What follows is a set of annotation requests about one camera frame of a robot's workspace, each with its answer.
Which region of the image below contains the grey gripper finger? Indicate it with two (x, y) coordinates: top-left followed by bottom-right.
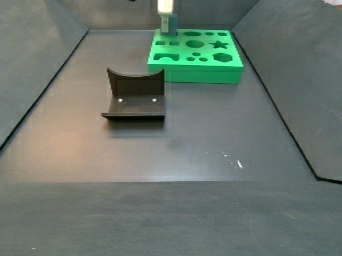
(161, 14), (178, 36)

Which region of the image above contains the pale green rectangle block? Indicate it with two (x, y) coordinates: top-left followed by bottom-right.
(158, 0), (174, 15)

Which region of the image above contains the green foam shape-sorter board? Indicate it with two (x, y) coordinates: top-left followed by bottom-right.
(147, 29), (243, 84)

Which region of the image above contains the black curved plastic holder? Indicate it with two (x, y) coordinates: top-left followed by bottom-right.
(102, 69), (166, 120)

